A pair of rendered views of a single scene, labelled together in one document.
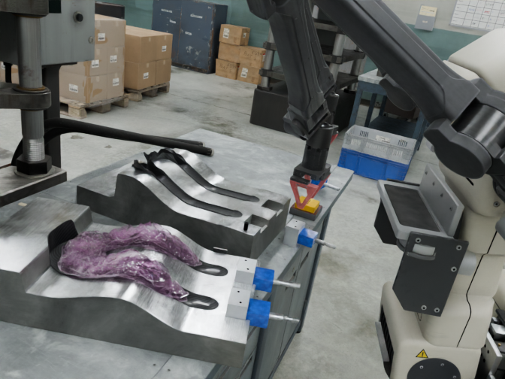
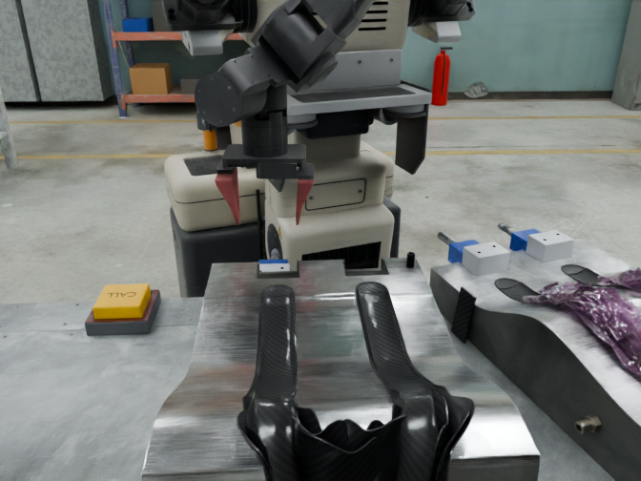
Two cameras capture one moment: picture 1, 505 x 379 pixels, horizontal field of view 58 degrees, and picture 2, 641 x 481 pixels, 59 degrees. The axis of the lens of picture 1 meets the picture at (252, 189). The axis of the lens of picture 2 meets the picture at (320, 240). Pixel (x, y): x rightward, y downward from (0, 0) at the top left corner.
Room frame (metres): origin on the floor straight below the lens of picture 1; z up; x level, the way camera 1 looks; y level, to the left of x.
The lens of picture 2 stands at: (1.25, 0.53, 1.22)
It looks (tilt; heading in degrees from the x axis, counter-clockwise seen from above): 25 degrees down; 247
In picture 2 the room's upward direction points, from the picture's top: straight up
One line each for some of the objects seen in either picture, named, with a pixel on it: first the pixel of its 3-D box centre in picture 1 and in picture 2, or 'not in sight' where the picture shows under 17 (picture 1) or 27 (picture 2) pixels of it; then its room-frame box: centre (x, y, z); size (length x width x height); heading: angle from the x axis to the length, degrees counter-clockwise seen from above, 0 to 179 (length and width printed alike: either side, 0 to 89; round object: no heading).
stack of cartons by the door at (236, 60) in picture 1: (243, 54); not in sight; (7.82, 0.51, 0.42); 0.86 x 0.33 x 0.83; 68
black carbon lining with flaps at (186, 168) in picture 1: (191, 179); (340, 354); (1.08, 0.16, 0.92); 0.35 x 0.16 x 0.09; 70
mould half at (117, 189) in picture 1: (185, 193); (329, 410); (1.09, 0.17, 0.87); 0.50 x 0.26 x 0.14; 70
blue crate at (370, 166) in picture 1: (374, 161); not in sight; (4.07, -1.09, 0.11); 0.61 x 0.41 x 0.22; 68
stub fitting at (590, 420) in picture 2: not in sight; (587, 425); (0.87, 0.26, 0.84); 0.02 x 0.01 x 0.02; 177
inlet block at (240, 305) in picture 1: (263, 313); (526, 240); (0.67, -0.06, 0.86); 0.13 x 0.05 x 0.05; 87
